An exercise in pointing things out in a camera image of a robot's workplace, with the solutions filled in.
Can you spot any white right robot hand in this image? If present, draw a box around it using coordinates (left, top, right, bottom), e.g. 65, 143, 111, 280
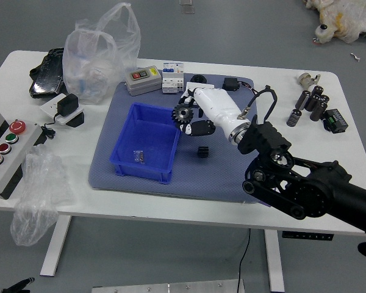
178, 87, 250, 137

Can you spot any black-white left robot hand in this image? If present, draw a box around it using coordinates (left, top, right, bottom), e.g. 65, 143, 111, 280
0, 276, 36, 293

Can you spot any big black bevel gear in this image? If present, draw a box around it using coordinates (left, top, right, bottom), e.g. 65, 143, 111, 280
171, 103, 194, 125

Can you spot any small black box module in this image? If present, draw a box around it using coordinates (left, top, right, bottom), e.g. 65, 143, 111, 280
223, 77, 242, 93

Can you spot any grey multi-button control box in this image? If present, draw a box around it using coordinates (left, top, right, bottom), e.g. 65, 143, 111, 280
0, 109, 44, 201

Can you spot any white circuit breaker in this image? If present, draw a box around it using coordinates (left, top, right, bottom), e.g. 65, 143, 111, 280
162, 62, 185, 95

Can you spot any white table leg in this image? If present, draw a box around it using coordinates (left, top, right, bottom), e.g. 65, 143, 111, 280
40, 215, 73, 277
264, 230, 286, 292

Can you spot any blue-grey table mat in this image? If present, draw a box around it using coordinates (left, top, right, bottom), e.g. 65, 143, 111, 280
88, 74, 265, 204

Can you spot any blue plastic bin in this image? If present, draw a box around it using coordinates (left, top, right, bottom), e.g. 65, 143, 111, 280
109, 103, 182, 186

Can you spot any grey-white round connector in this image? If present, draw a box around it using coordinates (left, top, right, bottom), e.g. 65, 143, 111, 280
296, 72, 321, 90

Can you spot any crumpled clear plastic bag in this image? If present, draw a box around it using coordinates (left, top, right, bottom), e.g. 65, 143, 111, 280
10, 143, 76, 247

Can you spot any black module with green terminals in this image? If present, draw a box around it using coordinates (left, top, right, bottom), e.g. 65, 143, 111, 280
321, 108, 350, 134

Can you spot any large clear plastic bag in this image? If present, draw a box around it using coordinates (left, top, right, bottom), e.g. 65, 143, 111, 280
62, 2, 142, 105

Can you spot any black block under socket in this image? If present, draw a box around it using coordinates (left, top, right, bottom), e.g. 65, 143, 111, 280
65, 111, 87, 129

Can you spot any black power adapter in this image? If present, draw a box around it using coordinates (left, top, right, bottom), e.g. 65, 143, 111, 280
55, 93, 80, 118

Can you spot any plastic-wrapped plush toy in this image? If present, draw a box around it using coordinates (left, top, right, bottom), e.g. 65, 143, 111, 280
303, 0, 366, 44

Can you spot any black table height controller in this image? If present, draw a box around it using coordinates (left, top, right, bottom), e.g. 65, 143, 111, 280
281, 231, 335, 242

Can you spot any black glossy bag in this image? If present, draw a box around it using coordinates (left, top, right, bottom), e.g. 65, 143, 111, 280
29, 47, 66, 99

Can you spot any white switch plate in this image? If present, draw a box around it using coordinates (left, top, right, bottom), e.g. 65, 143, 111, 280
185, 81, 216, 93

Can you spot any grey push-button switch box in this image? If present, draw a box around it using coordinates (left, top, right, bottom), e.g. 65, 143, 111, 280
124, 66, 163, 97

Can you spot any black hanging power cable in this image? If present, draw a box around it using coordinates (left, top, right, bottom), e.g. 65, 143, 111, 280
236, 228, 253, 293

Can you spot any black adapter cable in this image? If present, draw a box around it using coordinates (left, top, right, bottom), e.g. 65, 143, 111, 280
41, 113, 61, 140

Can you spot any white wall socket plate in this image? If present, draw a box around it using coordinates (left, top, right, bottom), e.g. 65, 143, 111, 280
39, 93, 85, 126

